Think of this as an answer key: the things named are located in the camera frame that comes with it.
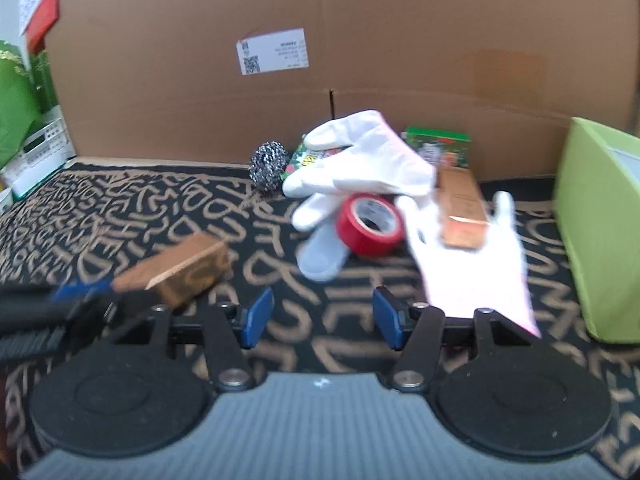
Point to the red wall calendar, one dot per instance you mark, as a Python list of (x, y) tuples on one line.
[(42, 5)]

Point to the white shipping label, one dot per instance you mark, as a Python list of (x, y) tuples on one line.
[(272, 51)]

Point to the red tape roll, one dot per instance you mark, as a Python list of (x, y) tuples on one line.
[(357, 235)]

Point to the white glove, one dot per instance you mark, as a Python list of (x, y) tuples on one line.
[(375, 155), (470, 275)]

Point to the white plastic basket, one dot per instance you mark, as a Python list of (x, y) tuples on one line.
[(42, 150)]

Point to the steel wool scrubber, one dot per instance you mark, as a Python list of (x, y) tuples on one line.
[(269, 165)]

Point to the copper coloured box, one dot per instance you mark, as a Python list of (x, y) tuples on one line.
[(462, 200)]

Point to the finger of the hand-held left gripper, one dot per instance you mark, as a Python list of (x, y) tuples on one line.
[(80, 291), (135, 301)]

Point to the brown box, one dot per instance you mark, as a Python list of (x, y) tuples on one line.
[(185, 270)]

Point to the colourful printed packet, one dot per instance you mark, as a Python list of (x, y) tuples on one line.
[(305, 160)]

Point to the brown cardboard sheet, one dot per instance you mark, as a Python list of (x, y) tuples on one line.
[(400, 35)]

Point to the green carton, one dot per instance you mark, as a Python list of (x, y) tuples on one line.
[(46, 82)]

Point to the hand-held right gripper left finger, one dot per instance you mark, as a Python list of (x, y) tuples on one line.
[(257, 317)]

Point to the green patterned bag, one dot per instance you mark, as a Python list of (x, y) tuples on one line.
[(17, 110)]

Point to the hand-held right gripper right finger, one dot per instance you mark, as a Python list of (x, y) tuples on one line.
[(387, 317)]

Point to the light green cardboard box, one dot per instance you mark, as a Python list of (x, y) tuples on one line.
[(600, 235)]

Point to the black letter-patterned mat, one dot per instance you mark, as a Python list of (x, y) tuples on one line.
[(150, 210)]

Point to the green printed packet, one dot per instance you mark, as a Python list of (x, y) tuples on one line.
[(445, 147)]

